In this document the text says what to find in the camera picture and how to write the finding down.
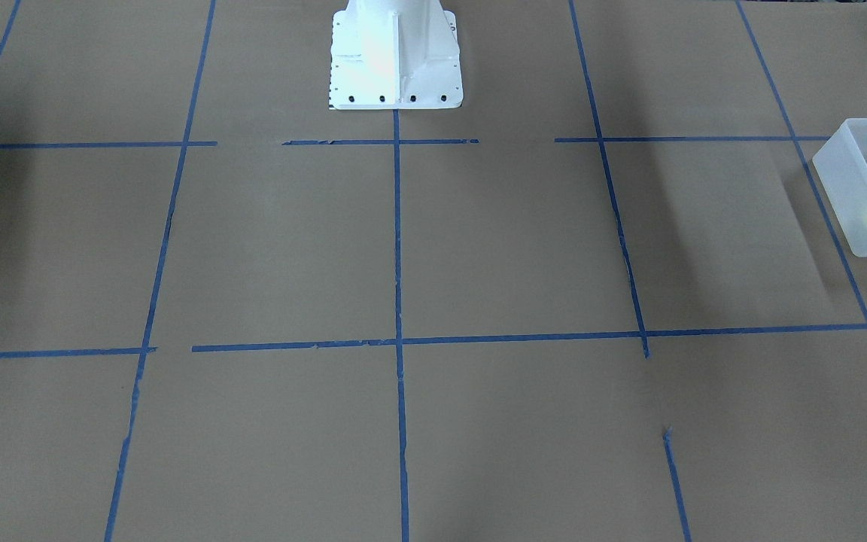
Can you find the clear plastic storage box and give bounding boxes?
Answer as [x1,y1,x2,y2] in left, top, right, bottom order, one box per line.
[812,119,867,257]

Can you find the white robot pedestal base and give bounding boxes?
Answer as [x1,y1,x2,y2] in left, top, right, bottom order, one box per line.
[328,1,464,111]

